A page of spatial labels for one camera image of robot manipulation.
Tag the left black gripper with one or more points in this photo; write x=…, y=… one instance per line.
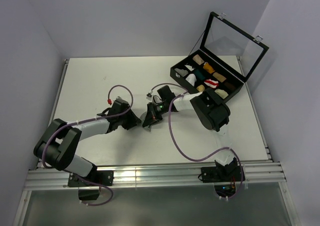
x=133, y=120

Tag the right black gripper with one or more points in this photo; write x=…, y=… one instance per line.
x=152, y=116

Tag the mustard yellow sock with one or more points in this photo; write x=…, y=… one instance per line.
x=201, y=88

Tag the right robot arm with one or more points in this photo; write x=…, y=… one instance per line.
x=210, y=109

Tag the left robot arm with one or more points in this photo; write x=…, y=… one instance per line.
x=57, y=146

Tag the grey white rolled sock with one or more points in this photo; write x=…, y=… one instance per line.
x=181, y=72

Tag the white black rolled sock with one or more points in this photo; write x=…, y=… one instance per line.
x=191, y=68

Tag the teal rolled sock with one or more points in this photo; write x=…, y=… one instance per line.
x=199, y=75

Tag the red white striped sock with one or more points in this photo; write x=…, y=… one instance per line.
x=211, y=83

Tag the beige rolled sock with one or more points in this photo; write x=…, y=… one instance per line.
x=198, y=59

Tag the orange rolled sock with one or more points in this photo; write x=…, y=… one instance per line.
x=208, y=68

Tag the cream rolled sock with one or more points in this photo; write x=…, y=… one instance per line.
x=222, y=93

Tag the tan rolled sock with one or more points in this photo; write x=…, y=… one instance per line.
x=219, y=77

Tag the brown rolled sock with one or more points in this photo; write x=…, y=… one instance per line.
x=230, y=86

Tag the black compartment box with lid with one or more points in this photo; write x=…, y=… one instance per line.
x=231, y=51

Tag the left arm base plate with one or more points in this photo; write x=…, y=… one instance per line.
x=101, y=177

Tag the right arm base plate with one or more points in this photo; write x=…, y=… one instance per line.
x=215, y=174

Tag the aluminium frame rail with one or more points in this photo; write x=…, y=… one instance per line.
x=158, y=175

